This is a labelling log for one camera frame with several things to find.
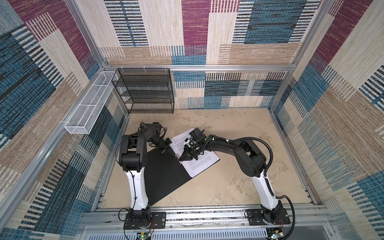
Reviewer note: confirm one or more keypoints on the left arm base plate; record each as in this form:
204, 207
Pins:
136, 220

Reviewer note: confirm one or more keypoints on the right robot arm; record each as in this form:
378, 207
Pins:
254, 157

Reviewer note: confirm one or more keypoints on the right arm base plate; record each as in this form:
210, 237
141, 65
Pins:
264, 217

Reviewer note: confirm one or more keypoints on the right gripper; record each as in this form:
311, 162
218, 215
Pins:
186, 155

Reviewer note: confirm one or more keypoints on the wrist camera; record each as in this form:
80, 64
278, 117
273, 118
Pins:
197, 135
155, 128

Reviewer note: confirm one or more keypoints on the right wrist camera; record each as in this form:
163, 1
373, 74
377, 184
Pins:
197, 135

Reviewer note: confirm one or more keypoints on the text sheet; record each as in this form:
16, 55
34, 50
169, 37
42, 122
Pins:
193, 167

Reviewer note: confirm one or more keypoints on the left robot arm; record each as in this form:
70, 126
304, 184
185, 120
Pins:
133, 158

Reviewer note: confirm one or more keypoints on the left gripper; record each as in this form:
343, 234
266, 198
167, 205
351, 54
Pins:
167, 148

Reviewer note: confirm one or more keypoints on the black wire shelf rack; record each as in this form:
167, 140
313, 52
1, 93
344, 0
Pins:
145, 90

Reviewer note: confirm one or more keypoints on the white mesh wall basket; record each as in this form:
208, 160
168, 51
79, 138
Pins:
87, 112

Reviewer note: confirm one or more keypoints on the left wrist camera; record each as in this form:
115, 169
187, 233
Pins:
155, 128

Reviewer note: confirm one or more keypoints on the red folder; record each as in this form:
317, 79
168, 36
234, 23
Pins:
163, 175

